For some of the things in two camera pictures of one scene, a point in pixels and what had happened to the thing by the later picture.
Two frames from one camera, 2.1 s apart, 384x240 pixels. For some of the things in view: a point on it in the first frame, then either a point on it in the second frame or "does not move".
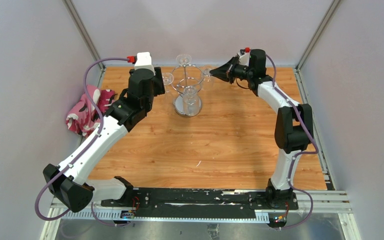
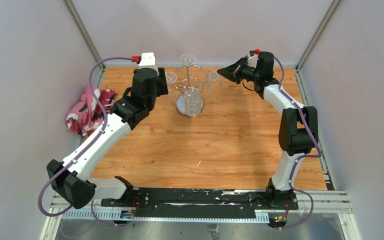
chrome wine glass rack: [187, 80] does not move
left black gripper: [158, 81] does not move
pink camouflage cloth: [82, 117] does not move
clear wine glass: [206, 74] to [214, 83]
